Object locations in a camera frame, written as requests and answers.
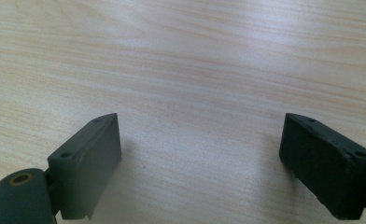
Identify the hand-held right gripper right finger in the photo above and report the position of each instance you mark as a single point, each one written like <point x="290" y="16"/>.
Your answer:
<point x="324" y="168"/>

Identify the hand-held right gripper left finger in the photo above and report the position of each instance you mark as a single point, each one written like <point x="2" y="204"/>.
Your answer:
<point x="84" y="168"/>

